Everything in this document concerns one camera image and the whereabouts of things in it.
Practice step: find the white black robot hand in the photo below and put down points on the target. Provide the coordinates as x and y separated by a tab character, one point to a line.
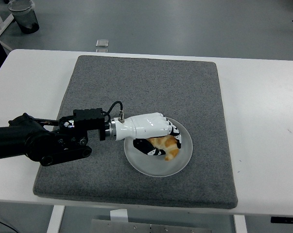
146	127

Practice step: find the golden croissant bread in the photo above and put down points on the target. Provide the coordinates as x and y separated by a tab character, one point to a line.
170	145

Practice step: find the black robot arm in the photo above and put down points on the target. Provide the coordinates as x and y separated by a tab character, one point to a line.
15	140

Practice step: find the pale grey round plate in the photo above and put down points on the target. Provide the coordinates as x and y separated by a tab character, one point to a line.
160	167

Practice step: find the grey metal plate with screws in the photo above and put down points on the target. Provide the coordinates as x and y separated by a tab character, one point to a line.
136	228

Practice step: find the grey square felt mat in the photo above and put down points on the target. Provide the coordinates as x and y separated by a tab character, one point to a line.
160	85

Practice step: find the silver square floor socket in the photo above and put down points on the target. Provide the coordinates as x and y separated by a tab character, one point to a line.
102	50
102	43

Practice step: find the white table leg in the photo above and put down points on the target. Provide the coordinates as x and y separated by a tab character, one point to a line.
240	224
56	218

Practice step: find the black bin with clear bag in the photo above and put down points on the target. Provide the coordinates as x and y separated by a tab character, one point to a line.
26	19

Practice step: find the black table control panel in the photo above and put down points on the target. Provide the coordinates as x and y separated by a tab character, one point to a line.
286	220

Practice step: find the white bracket under table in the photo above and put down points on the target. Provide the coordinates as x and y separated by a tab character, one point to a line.
118	214

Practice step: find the white furniture frame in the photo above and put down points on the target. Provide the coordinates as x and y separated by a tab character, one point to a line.
0	21

